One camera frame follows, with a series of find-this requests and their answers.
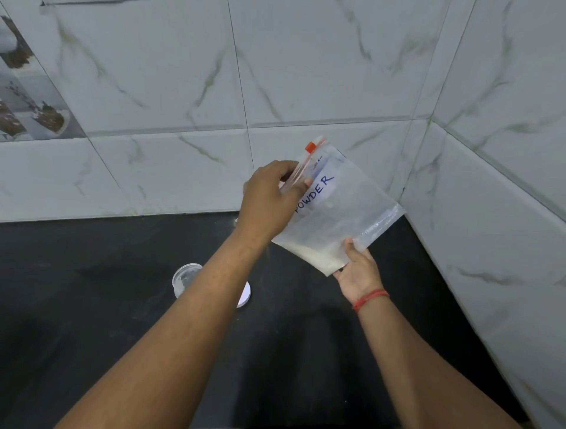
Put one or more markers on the person's left hand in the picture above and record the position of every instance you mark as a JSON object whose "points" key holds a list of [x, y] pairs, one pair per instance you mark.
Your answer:
{"points": [[265, 203]]}

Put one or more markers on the white jar lid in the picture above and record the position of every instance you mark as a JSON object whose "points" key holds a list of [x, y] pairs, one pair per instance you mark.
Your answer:
{"points": [[244, 295]]}

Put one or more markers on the small clear plastic jar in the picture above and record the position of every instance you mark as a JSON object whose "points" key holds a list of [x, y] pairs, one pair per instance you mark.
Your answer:
{"points": [[185, 278]]}

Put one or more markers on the person's right forearm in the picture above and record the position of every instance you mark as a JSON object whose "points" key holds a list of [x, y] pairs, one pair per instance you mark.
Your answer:
{"points": [[424, 375]]}

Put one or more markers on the person's right hand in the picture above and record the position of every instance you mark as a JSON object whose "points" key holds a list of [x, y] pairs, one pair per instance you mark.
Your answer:
{"points": [[360, 276]]}

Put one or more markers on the person's left forearm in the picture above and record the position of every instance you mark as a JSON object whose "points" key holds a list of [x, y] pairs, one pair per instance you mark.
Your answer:
{"points": [[177, 344]]}

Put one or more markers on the red thread wristband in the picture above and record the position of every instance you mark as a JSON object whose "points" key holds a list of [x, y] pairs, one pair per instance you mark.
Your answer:
{"points": [[370, 299]]}

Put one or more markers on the clear milk powder zip bag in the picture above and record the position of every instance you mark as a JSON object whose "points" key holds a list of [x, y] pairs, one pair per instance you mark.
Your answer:
{"points": [[349, 203]]}

